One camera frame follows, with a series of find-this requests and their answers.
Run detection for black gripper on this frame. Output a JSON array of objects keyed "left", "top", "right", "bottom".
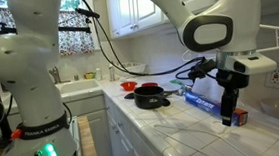
[{"left": 214, "top": 66, "right": 254, "bottom": 128}]

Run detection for blue foil box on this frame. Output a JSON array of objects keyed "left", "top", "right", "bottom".
[{"left": 184, "top": 86, "right": 251, "bottom": 131}]

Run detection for white plate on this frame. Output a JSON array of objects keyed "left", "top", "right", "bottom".
[{"left": 161, "top": 81, "right": 185, "bottom": 94}]

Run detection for black saucepan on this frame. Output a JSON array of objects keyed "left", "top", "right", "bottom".
[{"left": 132, "top": 84, "right": 172, "bottom": 111}]

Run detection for red measuring cup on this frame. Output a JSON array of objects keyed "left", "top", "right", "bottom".
[{"left": 141, "top": 81, "right": 159, "bottom": 89}]

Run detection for red bowl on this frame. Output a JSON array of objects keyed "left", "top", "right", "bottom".
[{"left": 119, "top": 80, "right": 138, "bottom": 93}]

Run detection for white dish rack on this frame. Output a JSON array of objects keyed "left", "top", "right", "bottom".
[{"left": 116, "top": 60, "right": 148, "bottom": 78}]

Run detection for white lower cabinets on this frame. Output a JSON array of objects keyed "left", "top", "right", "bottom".
[{"left": 64, "top": 89, "right": 164, "bottom": 156}]

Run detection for white cabinets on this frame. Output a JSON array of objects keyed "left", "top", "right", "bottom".
[
  {"left": 64, "top": 89, "right": 164, "bottom": 156},
  {"left": 105, "top": 0, "right": 279, "bottom": 40}
]

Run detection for clear dispenser bottle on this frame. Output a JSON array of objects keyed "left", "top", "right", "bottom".
[{"left": 107, "top": 63, "right": 117, "bottom": 82}]

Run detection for white upper cabinets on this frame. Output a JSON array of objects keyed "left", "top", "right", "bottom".
[{"left": 105, "top": 0, "right": 279, "bottom": 40}]

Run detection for white soap bottle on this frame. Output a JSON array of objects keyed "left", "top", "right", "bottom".
[{"left": 94, "top": 67, "right": 104, "bottom": 81}]

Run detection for yellow sponge dish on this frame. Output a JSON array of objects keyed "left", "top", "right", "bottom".
[{"left": 83, "top": 70, "right": 96, "bottom": 80}]

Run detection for white sink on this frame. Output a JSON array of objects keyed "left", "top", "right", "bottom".
[{"left": 55, "top": 78, "right": 105, "bottom": 103}]

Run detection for floral curtain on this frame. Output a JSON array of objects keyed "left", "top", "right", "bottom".
[{"left": 0, "top": 0, "right": 96, "bottom": 63}]

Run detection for silver faucet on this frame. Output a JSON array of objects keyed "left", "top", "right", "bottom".
[{"left": 47, "top": 64, "right": 72, "bottom": 85}]

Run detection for white wrist mount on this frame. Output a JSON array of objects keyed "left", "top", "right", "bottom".
[{"left": 216, "top": 50, "right": 279, "bottom": 79}]

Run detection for white GFCI wall outlet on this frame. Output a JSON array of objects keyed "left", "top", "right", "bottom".
[{"left": 263, "top": 64, "right": 279, "bottom": 91}]

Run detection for black cable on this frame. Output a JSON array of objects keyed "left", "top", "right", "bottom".
[{"left": 71, "top": 0, "right": 220, "bottom": 91}]

